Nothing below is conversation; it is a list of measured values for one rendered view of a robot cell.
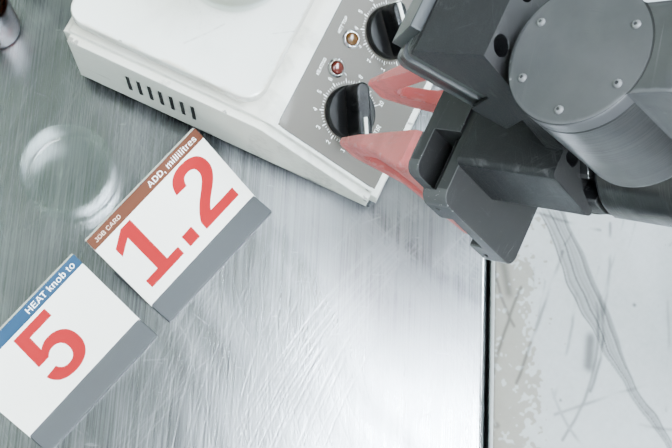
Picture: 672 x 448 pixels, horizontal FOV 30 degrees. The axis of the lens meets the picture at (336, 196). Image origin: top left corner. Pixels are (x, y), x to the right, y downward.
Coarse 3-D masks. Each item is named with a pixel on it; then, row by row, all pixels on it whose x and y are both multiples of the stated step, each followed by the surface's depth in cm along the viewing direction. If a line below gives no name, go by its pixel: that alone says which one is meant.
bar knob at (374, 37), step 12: (384, 12) 73; (396, 12) 72; (372, 24) 73; (384, 24) 73; (396, 24) 72; (372, 36) 73; (384, 36) 73; (372, 48) 73; (384, 48) 73; (396, 48) 73
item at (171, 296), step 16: (192, 128) 73; (176, 144) 72; (208, 144) 73; (240, 208) 75; (256, 208) 75; (224, 224) 75; (240, 224) 75; (256, 224) 75; (208, 240) 74; (224, 240) 75; (240, 240) 75; (192, 256) 74; (208, 256) 74; (224, 256) 74; (176, 272) 74; (192, 272) 74; (208, 272) 74; (160, 288) 73; (176, 288) 74; (192, 288) 74; (160, 304) 73; (176, 304) 73
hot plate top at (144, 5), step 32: (96, 0) 70; (128, 0) 70; (160, 0) 70; (192, 0) 70; (288, 0) 70; (96, 32) 69; (128, 32) 69; (160, 32) 69; (192, 32) 69; (224, 32) 69; (256, 32) 69; (288, 32) 69; (160, 64) 69; (192, 64) 69; (224, 64) 69; (256, 64) 69; (256, 96) 68
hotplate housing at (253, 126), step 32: (320, 0) 72; (64, 32) 72; (320, 32) 72; (96, 64) 73; (128, 64) 71; (288, 64) 71; (128, 96) 76; (160, 96) 73; (192, 96) 71; (224, 96) 70; (288, 96) 71; (224, 128) 73; (256, 128) 70; (288, 160) 73; (320, 160) 72; (352, 192) 73
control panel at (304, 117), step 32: (352, 0) 73; (384, 0) 74; (320, 64) 72; (352, 64) 73; (384, 64) 74; (320, 96) 72; (288, 128) 71; (320, 128) 72; (384, 128) 74; (352, 160) 72
